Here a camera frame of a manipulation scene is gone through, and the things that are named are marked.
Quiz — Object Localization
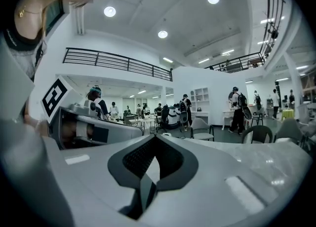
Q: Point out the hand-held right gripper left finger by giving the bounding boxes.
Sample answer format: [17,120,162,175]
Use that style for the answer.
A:
[60,134,157,227]

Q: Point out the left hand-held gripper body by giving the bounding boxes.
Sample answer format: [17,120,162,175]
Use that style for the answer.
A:
[40,76,146,151]

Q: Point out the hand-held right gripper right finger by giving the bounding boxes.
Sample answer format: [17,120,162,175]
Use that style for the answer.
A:
[142,134,281,227]

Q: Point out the white work table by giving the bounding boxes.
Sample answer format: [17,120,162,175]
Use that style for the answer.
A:
[128,117,157,133]

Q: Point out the light grey chair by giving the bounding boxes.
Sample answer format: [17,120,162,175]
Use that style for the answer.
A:
[190,117,215,142]

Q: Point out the white console desk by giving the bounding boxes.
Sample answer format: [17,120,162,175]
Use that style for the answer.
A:
[221,109,239,131]

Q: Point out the dark round-back chair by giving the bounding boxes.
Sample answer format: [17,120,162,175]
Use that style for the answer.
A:
[240,125,274,144]

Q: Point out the long black balcony railing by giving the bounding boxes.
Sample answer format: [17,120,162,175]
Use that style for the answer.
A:
[62,47,173,82]

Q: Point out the grey shell chair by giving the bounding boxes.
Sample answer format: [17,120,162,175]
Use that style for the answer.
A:
[273,117,307,148]

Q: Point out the yellow-covered round table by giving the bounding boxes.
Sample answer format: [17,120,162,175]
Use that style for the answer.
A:
[281,109,295,120]

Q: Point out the short black balcony railing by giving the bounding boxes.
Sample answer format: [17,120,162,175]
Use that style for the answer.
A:
[204,51,266,74]

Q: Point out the dark window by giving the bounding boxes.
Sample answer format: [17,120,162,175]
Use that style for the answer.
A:
[44,0,65,37]

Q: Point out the person's upper body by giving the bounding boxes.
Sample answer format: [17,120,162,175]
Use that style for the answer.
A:
[0,0,112,81]

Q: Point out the white wall shelf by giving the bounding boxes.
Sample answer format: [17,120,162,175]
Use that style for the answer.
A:
[190,87,210,113]

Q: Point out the gold necklace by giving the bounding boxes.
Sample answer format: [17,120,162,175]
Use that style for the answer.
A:
[17,5,42,18]

